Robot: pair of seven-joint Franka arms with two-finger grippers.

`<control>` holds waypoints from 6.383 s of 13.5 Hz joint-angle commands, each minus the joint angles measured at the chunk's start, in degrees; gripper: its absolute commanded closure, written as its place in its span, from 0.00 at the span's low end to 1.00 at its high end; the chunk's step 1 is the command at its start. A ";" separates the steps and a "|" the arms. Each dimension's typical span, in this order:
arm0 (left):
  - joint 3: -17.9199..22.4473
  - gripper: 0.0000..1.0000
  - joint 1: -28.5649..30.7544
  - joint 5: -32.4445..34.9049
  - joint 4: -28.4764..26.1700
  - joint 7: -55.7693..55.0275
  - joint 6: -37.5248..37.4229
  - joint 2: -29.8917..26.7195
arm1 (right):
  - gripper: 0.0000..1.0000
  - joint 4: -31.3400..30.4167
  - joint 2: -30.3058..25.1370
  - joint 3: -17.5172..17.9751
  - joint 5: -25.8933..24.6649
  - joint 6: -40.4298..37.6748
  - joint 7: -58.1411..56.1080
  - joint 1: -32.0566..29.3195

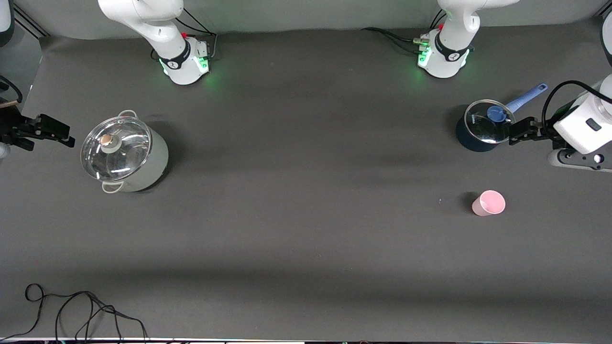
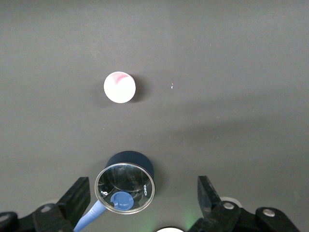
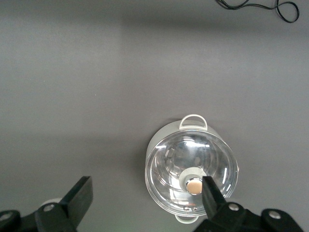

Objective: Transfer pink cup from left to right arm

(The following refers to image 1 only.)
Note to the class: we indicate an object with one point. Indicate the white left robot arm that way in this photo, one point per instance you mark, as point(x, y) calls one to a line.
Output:
point(444, 69)

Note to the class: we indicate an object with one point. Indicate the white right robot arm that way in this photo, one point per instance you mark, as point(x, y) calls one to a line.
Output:
point(184, 71)

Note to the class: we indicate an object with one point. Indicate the dark grey table mat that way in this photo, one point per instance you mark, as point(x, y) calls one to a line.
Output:
point(306, 215)

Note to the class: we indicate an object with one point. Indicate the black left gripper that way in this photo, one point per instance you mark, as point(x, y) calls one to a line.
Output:
point(543, 130)

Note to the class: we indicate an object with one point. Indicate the dark blue saucepan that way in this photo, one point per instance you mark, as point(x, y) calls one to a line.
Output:
point(471, 141)

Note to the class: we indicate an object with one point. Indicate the glass lid with blue knob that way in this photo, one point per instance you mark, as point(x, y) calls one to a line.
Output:
point(483, 129)

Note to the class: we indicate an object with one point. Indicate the pink plastic cup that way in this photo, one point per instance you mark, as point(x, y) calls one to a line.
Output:
point(487, 203)

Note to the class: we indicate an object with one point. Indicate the sage green cooking pot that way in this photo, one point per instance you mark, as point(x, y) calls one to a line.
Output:
point(153, 162)

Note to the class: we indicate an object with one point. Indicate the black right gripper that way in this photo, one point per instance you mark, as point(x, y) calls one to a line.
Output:
point(10, 127)

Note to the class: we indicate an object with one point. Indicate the glass lid with beige knob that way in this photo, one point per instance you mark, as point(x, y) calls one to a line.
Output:
point(124, 157)

